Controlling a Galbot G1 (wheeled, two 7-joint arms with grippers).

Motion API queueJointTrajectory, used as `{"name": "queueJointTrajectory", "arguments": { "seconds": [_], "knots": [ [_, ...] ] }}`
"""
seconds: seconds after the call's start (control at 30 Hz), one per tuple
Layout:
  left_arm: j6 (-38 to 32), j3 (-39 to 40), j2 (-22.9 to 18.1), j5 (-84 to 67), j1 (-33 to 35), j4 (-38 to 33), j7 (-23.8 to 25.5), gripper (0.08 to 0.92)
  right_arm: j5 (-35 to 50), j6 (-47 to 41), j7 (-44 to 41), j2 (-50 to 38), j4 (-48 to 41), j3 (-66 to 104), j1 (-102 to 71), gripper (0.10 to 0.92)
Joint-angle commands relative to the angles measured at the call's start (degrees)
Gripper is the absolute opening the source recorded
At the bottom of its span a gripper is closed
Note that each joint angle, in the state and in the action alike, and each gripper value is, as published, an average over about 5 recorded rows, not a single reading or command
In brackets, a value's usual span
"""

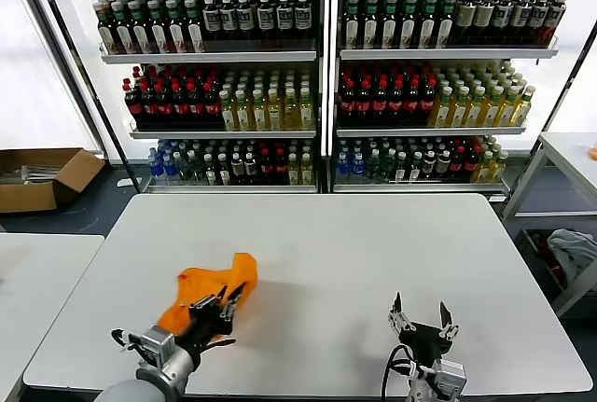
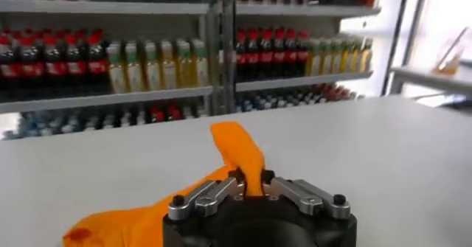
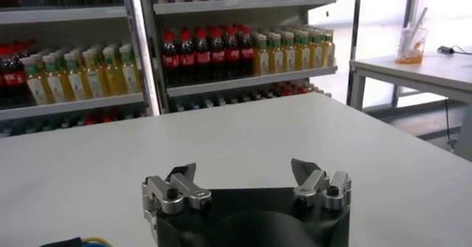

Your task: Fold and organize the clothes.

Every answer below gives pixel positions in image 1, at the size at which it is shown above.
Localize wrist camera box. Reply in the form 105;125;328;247
431;358;467;396
126;325;177;368

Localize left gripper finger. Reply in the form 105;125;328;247
219;282;247;320
188;284;229;314

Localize white side table grey legs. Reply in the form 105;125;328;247
502;131;597;318

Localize white rounded table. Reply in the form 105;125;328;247
0;232;106;402

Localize metal bars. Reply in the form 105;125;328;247
0;164;62;185

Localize yellow tea bottle green label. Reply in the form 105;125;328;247
490;150;509;183
479;86;504;129
462;86;486;129
219;89;237;132
299;153;314;186
235;89;252;132
475;149;494;183
446;86;470;129
286;153;301;186
298;87;316;132
251;89;268;132
428;86;453;129
494;86;520;128
266;88;284;132
510;84;536;127
283;88;299;132

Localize black window frame post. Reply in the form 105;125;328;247
543;19;597;137
27;0;144;192

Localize blue water bottle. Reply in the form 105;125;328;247
350;152;366;184
147;147;163;182
335;152;351;184
161;152;177;184

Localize grey metal shelf rack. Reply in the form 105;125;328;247
64;0;327;194
326;0;593;194

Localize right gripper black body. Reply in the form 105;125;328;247
396;322;456;366

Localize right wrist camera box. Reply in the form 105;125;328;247
431;358;467;396

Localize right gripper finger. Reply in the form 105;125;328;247
388;292;415;334
438;300;461;340

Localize grey window mullion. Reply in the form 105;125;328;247
7;0;113;163

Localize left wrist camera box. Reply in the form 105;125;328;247
126;325;177;368

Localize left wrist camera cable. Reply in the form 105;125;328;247
110;326;141;356

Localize grey white cloth pile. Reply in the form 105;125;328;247
546;228;597;289

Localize orange t-shirt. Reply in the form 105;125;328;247
157;252;259;336

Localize dark green bottle white cap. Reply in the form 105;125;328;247
366;149;382;182
380;149;396;182
189;152;205;184
176;152;192;184

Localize dark tea bottle green cap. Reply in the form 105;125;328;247
95;0;117;55
342;0;361;51
379;0;398;51
147;0;170;54
184;0;205;53
113;0;134;55
397;0;418;51
436;0;454;50
166;0;187;54
130;0;151;55
417;0;437;51
360;0;380;51

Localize black bottle white label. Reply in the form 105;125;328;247
219;0;238;42
293;0;312;41
203;0;222;42
528;0;548;47
493;0;512;47
545;0;568;47
236;0;256;42
256;0;275;42
274;0;294;42

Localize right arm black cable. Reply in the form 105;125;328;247
382;343;423;398

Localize red cloth item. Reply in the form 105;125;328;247
535;232;568;289

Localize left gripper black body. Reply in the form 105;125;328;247
176;303;234;352

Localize cola bottle red cap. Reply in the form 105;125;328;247
403;77;421;123
450;146;466;182
387;78;405;123
272;148;288;186
465;146;480;182
187;83;205;131
355;78;373;123
139;84;159;131
258;148;274;186
156;84;174;131
371;78;389;123
203;82;222;131
171;83;189;131
339;78;357;123
419;77;437;123
123;82;144;131

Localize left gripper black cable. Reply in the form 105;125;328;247
200;334;238;352

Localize brown cardboard box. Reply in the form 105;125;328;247
0;147;106;215

